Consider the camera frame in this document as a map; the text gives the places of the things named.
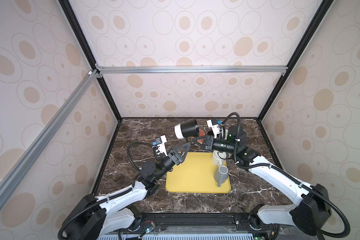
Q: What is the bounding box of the black mug white base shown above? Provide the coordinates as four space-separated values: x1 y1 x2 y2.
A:
174 119 200 140

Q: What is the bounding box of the short grey mug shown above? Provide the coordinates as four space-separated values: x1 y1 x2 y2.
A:
214 165 229 188

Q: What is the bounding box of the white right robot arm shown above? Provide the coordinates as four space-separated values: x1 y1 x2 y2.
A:
192 135 335 236

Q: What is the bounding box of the cream mug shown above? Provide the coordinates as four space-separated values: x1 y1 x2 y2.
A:
211 151 227 167

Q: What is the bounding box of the yellow tray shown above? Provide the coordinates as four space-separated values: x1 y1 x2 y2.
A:
166 153 231 194

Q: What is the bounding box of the aluminium crossbar back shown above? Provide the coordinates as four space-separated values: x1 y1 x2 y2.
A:
98 65 288 75

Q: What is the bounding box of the aluminium crossbar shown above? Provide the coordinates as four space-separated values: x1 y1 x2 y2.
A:
0 69 100 211
98 65 288 75

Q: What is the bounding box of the aluminium crossbar left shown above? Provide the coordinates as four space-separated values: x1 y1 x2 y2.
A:
0 69 100 211

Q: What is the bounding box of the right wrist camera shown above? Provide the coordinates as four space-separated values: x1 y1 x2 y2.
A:
207 119 224 139

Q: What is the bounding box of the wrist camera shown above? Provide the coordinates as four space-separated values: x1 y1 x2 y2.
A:
207 119 224 139
153 135 167 156

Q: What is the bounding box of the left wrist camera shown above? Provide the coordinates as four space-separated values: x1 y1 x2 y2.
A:
153 135 167 156

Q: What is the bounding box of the black corrugated cable right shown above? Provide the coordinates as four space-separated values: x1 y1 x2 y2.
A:
221 112 351 238

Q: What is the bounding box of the black corrugated cable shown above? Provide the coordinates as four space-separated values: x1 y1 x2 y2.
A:
57 140 163 240
221 112 351 238

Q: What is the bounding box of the black corrugated cable left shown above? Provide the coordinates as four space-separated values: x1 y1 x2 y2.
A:
57 140 163 240

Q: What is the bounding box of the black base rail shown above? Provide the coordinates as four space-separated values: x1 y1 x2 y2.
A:
99 213 281 240

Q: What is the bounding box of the black right corner post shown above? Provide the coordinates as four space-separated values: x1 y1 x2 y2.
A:
257 0 334 122

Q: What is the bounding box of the black corner frame post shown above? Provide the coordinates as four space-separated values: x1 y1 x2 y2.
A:
58 0 123 122

